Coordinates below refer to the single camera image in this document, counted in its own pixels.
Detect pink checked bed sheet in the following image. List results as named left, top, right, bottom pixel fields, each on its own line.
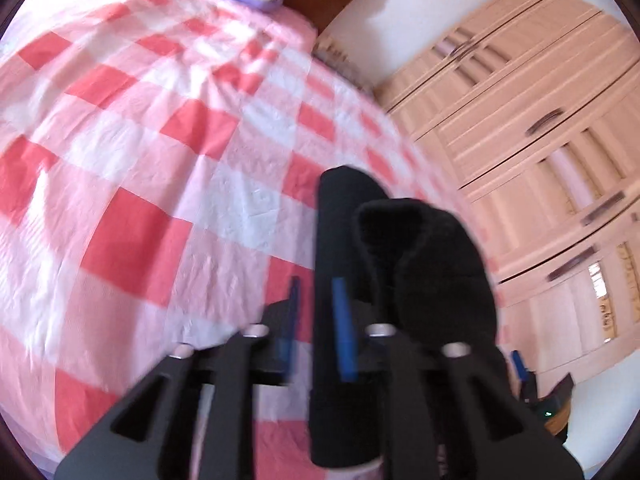
left=0, top=0, right=503, bottom=480

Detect light wooden wardrobe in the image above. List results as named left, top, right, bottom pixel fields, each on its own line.
left=375, top=0, right=640, bottom=377

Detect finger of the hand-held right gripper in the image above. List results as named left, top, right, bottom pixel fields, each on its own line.
left=509, top=350, right=539, bottom=405

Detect black pants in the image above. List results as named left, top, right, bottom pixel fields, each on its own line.
left=307, top=164, right=512, bottom=472

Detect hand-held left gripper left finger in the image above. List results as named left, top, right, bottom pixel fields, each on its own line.
left=54, top=276, right=302, bottom=480

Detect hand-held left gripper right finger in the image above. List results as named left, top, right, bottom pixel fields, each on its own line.
left=331, top=277, right=584, bottom=480

